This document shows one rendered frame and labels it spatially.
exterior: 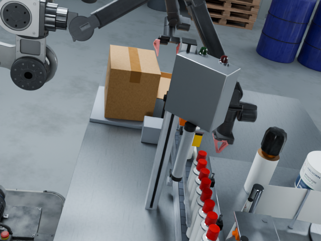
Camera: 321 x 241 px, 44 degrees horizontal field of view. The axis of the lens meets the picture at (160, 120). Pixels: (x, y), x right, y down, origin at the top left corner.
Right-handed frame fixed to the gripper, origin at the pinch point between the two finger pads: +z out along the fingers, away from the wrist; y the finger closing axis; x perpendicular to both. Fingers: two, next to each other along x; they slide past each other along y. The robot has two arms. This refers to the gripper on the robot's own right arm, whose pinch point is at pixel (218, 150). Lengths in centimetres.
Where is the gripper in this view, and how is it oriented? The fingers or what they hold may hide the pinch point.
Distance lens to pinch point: 154.7
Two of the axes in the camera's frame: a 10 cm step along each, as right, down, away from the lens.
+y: -0.3, -5.1, 8.6
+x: -9.9, -1.2, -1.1
